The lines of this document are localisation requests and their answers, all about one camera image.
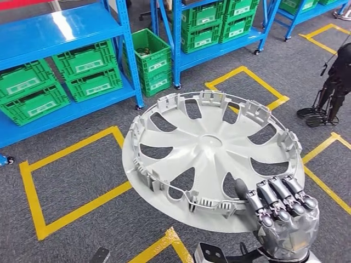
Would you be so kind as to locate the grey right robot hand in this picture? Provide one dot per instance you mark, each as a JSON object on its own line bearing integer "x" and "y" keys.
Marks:
{"x": 290, "y": 225}

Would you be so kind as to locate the silver wheel hubcap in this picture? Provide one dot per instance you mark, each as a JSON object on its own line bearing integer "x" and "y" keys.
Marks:
{"x": 208, "y": 152}

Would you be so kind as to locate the black humanoid robot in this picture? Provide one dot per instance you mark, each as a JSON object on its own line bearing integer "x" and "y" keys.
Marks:
{"x": 340, "y": 80}

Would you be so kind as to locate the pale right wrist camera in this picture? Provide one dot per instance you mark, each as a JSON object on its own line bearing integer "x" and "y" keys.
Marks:
{"x": 208, "y": 254}

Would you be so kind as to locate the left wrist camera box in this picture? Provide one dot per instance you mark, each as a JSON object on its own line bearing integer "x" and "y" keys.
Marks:
{"x": 100, "y": 256}

